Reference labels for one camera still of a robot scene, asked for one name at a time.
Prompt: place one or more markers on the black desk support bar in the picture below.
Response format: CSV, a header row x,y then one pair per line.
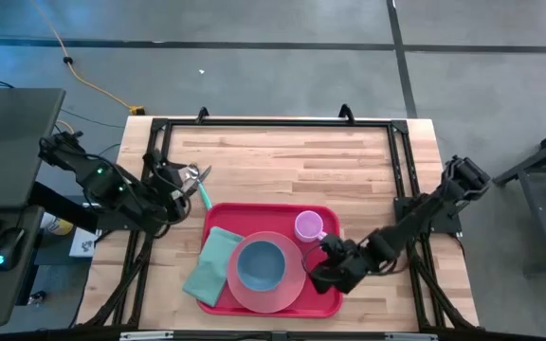
x,y
60,206

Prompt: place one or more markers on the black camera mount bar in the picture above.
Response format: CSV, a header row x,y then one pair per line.
x,y
273,337

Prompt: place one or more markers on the red plastic tray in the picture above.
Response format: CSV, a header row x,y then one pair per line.
x,y
273,218

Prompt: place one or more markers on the teal cloth napkin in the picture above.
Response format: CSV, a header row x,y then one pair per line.
x,y
211,270

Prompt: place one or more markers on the grey desk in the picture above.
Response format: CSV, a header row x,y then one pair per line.
x,y
12,151

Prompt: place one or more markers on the white printed box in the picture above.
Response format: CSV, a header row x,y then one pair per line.
x,y
83,244

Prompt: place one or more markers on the black frame clamp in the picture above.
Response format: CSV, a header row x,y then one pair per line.
x,y
347,115
202,115

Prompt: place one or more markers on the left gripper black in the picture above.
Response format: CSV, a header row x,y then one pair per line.
x,y
166,180

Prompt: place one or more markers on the blue bowl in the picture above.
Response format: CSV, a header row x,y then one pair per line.
x,y
261,265

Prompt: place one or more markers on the black aluminium table frame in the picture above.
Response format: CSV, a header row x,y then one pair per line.
x,y
254,122

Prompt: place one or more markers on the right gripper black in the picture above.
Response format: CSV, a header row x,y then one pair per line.
x,y
351,263

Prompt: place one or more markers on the black caster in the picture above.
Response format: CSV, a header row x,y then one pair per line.
x,y
37,297

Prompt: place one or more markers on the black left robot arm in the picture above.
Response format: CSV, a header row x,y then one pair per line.
x,y
102,180

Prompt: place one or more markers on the pink round plate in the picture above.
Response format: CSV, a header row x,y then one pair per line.
x,y
266,300

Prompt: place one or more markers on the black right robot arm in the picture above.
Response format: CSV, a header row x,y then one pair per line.
x,y
420,218

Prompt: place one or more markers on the black computer mouse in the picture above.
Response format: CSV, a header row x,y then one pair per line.
x,y
10,246

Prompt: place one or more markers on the metal table knife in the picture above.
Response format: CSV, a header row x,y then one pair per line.
x,y
205,173

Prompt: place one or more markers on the pink plastic mug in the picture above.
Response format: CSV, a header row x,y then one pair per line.
x,y
308,226

